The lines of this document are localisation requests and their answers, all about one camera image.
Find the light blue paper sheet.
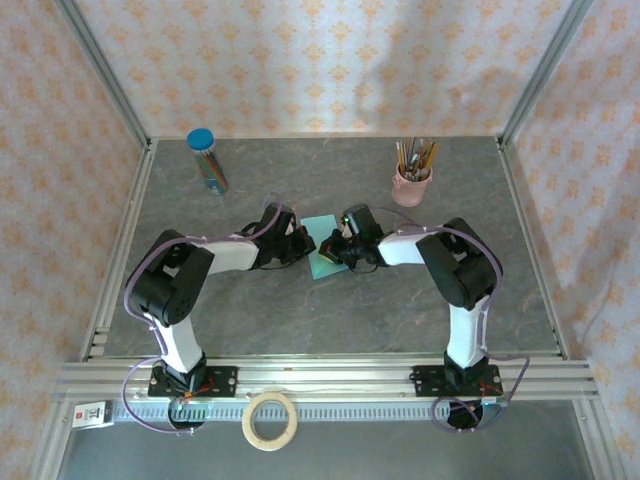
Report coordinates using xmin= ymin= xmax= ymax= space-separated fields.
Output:
xmin=299 ymin=214 xmax=349 ymax=281

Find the pink pencil cup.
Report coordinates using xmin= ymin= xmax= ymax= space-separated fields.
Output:
xmin=391 ymin=162 xmax=434 ymax=208

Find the pencil tube with blue lid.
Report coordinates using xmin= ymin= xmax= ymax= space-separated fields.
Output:
xmin=186 ymin=128 xmax=231 ymax=197

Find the masking tape roll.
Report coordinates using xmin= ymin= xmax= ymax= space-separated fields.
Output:
xmin=241 ymin=391 xmax=299 ymax=452

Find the white label tag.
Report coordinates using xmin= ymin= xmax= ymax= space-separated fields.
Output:
xmin=71 ymin=400 xmax=114 ymax=429

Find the aluminium mounting rail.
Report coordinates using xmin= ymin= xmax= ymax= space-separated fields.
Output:
xmin=53 ymin=357 xmax=599 ymax=401

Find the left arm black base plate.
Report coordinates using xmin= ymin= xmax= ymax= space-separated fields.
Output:
xmin=148 ymin=366 xmax=239 ymax=399

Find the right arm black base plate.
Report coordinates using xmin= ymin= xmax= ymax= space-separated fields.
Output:
xmin=410 ymin=364 xmax=503 ymax=399

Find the grey slotted cable duct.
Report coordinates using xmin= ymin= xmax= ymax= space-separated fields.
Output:
xmin=112 ymin=402 xmax=501 ymax=421

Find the aluminium side rail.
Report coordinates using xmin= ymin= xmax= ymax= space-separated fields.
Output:
xmin=494 ymin=139 xmax=571 ymax=361
xmin=79 ymin=139 xmax=159 ymax=361

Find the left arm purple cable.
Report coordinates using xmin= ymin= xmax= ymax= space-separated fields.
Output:
xmin=122 ymin=192 xmax=301 ymax=435

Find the aluminium frame post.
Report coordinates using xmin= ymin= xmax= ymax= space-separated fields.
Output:
xmin=499 ymin=0 xmax=596 ymax=144
xmin=53 ymin=0 xmax=151 ymax=146

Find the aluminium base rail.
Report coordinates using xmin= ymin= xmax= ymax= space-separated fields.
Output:
xmin=34 ymin=399 xmax=74 ymax=480
xmin=572 ymin=399 xmax=626 ymax=480

